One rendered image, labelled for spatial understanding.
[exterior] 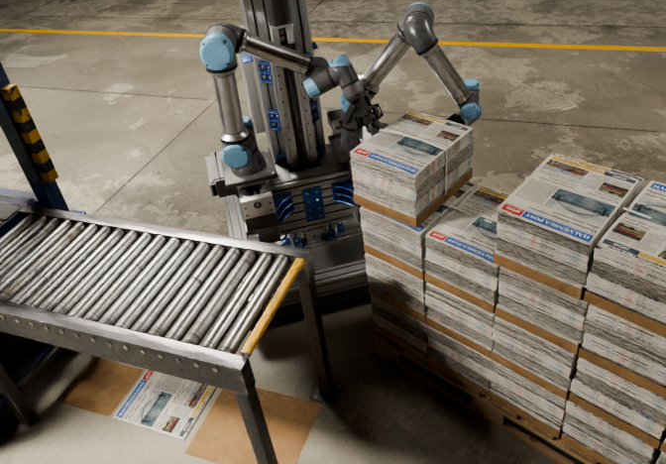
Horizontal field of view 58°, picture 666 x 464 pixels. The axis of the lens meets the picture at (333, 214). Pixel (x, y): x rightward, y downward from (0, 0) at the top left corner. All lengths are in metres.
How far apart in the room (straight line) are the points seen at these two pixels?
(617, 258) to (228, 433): 1.69
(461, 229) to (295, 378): 1.09
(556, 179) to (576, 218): 0.20
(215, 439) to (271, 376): 0.37
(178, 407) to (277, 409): 0.44
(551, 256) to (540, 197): 0.18
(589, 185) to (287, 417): 1.52
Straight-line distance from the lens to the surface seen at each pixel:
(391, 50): 2.58
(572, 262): 1.85
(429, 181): 2.09
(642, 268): 1.75
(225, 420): 2.72
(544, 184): 1.95
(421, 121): 2.29
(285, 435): 2.62
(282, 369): 2.82
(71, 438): 2.94
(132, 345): 2.01
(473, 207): 2.23
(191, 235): 2.34
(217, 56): 2.19
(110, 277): 2.29
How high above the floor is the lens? 2.16
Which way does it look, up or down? 37 degrees down
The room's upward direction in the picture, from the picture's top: 8 degrees counter-clockwise
